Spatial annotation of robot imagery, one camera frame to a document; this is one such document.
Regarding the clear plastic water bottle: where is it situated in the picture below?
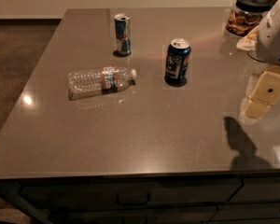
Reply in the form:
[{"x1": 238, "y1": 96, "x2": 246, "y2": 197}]
[{"x1": 68, "y1": 65, "x2": 137, "y2": 94}]

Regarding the silver blue energy drink can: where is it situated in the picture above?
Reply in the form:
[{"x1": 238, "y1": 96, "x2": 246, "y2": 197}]
[{"x1": 114, "y1": 13, "x2": 132, "y2": 56}]

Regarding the dark blue soda can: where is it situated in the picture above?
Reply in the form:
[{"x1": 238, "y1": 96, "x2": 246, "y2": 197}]
[{"x1": 165, "y1": 38, "x2": 191, "y2": 86}]

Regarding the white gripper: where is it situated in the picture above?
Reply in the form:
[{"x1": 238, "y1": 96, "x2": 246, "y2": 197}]
[{"x1": 240, "y1": 0, "x2": 280, "y2": 119}]

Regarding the glass jar with black lid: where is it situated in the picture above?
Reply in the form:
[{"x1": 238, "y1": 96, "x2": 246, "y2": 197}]
[{"x1": 226, "y1": 0, "x2": 272, "y2": 36}]

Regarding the dark drawer with handle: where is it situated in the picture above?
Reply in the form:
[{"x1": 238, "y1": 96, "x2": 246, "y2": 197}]
[{"x1": 21, "y1": 178, "x2": 242, "y2": 212}]

